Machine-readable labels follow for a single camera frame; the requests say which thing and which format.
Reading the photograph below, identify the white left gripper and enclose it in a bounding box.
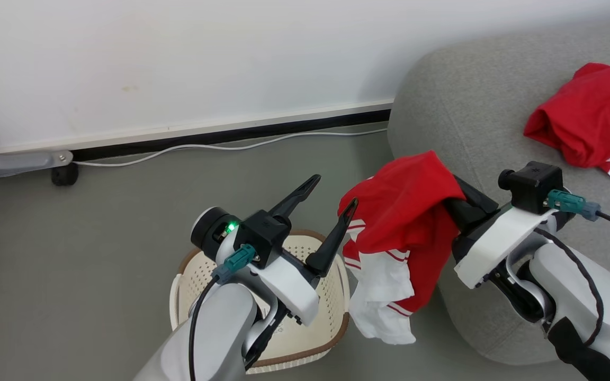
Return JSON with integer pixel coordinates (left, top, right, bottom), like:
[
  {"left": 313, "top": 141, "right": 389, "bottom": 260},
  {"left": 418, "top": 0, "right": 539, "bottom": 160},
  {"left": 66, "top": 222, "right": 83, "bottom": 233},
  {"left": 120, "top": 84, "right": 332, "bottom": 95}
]
[{"left": 215, "top": 174, "right": 360, "bottom": 327}]

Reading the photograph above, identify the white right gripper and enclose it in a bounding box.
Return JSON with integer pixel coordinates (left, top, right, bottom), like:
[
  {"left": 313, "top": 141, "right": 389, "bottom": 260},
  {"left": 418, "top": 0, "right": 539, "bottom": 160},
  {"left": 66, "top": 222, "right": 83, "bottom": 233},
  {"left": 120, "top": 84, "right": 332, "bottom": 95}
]
[{"left": 444, "top": 175, "right": 568, "bottom": 290}]

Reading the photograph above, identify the red white striped sleeve shirt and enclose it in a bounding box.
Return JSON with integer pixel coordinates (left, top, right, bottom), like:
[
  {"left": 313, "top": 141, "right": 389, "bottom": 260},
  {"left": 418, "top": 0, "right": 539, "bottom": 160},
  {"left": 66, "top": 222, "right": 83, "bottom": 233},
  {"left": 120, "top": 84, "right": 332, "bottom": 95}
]
[{"left": 336, "top": 150, "right": 468, "bottom": 346}]

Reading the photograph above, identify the red shirt with white trim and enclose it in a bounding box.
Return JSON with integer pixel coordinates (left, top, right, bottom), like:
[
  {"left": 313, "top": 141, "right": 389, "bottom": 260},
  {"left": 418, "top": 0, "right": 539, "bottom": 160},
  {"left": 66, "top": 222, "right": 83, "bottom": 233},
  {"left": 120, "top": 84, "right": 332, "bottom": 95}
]
[{"left": 523, "top": 62, "right": 610, "bottom": 181}]

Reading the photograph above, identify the white perforated laundry basket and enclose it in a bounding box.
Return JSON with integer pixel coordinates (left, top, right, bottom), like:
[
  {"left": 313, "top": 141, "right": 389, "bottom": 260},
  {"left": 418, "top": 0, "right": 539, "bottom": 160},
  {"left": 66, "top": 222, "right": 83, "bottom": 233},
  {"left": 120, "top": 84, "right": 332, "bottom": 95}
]
[{"left": 169, "top": 228, "right": 351, "bottom": 375}]

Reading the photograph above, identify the grey fabric sofa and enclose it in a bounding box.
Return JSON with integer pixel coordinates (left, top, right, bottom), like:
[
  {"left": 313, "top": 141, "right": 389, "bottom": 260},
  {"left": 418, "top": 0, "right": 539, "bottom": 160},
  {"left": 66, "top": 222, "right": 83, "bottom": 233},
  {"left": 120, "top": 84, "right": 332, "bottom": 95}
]
[{"left": 387, "top": 21, "right": 610, "bottom": 367}]

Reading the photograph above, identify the black baseboard strip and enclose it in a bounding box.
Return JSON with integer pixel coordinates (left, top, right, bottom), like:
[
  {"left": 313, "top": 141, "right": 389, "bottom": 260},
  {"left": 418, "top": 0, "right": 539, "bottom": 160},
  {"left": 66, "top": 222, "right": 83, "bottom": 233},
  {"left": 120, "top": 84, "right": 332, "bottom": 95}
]
[{"left": 70, "top": 108, "right": 392, "bottom": 162}]

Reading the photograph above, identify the black caster wheel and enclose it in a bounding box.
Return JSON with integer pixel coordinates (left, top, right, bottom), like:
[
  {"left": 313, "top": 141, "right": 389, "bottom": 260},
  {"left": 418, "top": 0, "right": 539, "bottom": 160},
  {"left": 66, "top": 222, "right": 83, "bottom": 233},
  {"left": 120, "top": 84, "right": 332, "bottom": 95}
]
[{"left": 50, "top": 162, "right": 80, "bottom": 187}]

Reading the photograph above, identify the grey metal support leg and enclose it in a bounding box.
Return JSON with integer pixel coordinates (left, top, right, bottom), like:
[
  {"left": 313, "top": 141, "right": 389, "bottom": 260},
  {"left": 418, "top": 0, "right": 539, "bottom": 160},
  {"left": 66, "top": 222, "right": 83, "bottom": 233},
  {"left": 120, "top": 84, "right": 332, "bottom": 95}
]
[{"left": 0, "top": 134, "right": 74, "bottom": 179}]

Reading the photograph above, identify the teal left camera connector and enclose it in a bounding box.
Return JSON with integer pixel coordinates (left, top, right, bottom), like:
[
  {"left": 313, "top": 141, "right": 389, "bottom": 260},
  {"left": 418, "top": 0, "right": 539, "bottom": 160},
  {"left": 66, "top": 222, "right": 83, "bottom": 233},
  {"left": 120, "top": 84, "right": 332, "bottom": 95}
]
[{"left": 210, "top": 243, "right": 257, "bottom": 286}]

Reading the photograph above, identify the teal camera connector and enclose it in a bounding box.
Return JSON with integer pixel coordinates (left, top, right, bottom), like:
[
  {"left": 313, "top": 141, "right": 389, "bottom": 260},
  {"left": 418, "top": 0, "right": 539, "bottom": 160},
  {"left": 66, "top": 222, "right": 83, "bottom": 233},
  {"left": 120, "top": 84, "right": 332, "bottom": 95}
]
[
  {"left": 544, "top": 189, "right": 602, "bottom": 222},
  {"left": 210, "top": 243, "right": 257, "bottom": 286}
]

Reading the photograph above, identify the teal right camera connector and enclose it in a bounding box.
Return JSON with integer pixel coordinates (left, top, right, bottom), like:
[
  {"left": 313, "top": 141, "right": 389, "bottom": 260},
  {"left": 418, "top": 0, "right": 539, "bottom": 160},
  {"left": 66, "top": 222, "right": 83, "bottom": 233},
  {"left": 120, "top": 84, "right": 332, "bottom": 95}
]
[{"left": 544, "top": 189, "right": 602, "bottom": 222}]

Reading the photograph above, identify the white power cable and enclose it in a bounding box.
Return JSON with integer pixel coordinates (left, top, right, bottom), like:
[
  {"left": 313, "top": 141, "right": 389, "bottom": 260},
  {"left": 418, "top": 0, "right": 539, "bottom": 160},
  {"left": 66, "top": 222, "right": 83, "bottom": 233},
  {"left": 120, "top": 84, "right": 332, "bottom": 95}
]
[{"left": 74, "top": 126, "right": 389, "bottom": 168}]

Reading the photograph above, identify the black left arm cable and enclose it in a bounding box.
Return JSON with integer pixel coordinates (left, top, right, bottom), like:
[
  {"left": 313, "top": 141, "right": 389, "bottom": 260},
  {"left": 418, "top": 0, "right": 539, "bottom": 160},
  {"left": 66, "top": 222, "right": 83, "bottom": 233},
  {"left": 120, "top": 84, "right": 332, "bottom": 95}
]
[{"left": 188, "top": 277, "right": 219, "bottom": 381}]

